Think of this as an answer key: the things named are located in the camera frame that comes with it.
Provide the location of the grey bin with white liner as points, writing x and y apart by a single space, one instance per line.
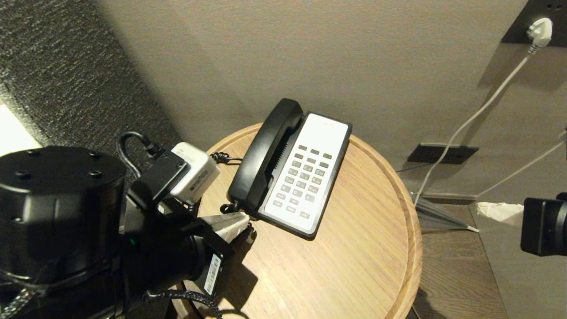
522 274

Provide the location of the black and white phone base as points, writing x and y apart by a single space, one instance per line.
310 177

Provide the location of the grey fabric headboard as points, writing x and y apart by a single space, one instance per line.
66 66

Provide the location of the black wall socket panel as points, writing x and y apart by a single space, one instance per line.
440 153
527 20

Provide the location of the black phone handset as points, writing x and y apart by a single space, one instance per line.
261 159

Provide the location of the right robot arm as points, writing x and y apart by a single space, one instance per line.
542 226

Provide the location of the white bed sheet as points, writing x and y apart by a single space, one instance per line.
15 133

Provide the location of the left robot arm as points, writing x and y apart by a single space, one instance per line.
57 208

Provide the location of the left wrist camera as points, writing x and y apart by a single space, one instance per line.
195 170

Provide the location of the round wooden side table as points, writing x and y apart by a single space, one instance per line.
345 257

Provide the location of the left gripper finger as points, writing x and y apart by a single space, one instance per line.
230 223

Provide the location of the white power plug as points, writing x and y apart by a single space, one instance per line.
540 30

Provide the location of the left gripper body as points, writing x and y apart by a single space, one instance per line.
177 261

